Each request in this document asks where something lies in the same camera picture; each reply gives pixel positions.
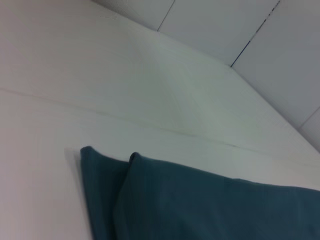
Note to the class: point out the teal T-shirt with FREE print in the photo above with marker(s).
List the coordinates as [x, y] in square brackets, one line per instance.
[200, 200]

